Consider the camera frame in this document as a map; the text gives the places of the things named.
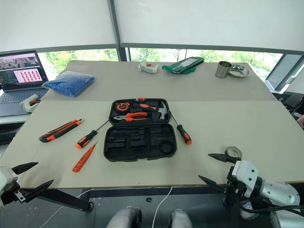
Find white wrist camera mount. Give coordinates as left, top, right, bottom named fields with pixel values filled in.
left=231, top=160, right=263, bottom=198
left=0, top=166, right=19, bottom=208

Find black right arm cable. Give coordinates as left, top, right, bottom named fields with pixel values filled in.
left=239, top=200, right=304, bottom=215

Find black electrical tape roll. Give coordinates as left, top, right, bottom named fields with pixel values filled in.
left=225, top=145, right=243, bottom=160

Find black chair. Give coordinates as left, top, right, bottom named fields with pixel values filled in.
left=277, top=91, right=304, bottom=119

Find silver robot right leg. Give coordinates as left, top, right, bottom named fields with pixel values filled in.
left=169, top=209, right=193, bottom=228

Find orange voltage tester pen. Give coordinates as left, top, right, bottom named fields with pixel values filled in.
left=72, top=141, right=99, bottom=173

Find open grey window pane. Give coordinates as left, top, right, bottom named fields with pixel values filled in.
left=264, top=54, right=304, bottom=94

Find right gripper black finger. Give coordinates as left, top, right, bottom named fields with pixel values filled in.
left=208, top=153, right=241, bottom=165
left=198, top=175, right=229, bottom=194

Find silver robot leg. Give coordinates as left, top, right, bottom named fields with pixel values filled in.
left=169, top=209, right=193, bottom=228
left=105, top=206, right=143, bottom=228

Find orange black utility knife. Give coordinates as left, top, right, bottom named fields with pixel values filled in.
left=38, top=118, right=85, bottom=143

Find open grey laptop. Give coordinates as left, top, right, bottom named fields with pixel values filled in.
left=0, top=50, right=50, bottom=105

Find green flat package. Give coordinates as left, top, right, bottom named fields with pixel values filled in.
left=161, top=57, right=206, bottom=75

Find silver robot left leg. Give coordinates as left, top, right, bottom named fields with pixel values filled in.
left=105, top=206, right=143, bottom=228

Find blue cloth bundle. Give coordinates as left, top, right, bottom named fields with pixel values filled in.
left=42, top=70, right=95, bottom=98

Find orange black handled screwdriver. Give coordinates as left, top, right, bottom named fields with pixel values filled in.
left=76, top=120, right=110, bottom=149
left=169, top=113, right=193, bottom=145

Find claw hammer orange black handle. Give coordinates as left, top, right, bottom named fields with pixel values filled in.
left=132, top=100, right=170, bottom=121

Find stainless steel dish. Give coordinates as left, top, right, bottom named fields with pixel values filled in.
left=228, top=65, right=250, bottom=78

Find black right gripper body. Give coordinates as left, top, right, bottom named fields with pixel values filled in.
left=225, top=166, right=249, bottom=200

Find grey window frame post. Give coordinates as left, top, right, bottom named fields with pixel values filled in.
left=107, top=0, right=132, bottom=62

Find wide white roller blind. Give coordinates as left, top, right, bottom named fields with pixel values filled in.
left=113, top=0, right=304, bottom=52

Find white glue gun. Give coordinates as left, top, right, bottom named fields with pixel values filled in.
left=19, top=93, right=41, bottom=113
left=137, top=59, right=161, bottom=75

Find stainless steel cup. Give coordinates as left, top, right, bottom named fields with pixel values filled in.
left=215, top=60, right=233, bottom=79

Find black tool case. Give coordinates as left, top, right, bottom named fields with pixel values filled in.
left=103, top=97, right=178, bottom=163

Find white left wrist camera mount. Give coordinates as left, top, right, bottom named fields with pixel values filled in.
left=0, top=166, right=19, bottom=208

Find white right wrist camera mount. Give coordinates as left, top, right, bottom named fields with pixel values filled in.
left=231, top=160, right=263, bottom=198

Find orange black tape measure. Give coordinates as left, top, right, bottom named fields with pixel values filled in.
left=115, top=101, right=130, bottom=112

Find seated person in black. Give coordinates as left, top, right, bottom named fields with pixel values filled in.
left=296, top=113, right=304, bottom=131

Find orange handled pliers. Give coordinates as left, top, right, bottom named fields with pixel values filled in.
left=113, top=112, right=149, bottom=124

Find thin white floor cable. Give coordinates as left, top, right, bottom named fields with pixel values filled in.
left=44, top=188, right=95, bottom=217

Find black table leg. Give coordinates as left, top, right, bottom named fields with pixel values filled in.
left=20, top=187, right=95, bottom=212

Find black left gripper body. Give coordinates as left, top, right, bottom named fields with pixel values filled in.
left=0, top=181, right=27, bottom=207

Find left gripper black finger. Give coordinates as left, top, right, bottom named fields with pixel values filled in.
left=11, top=161, right=39, bottom=175
left=23, top=179, right=55, bottom=203

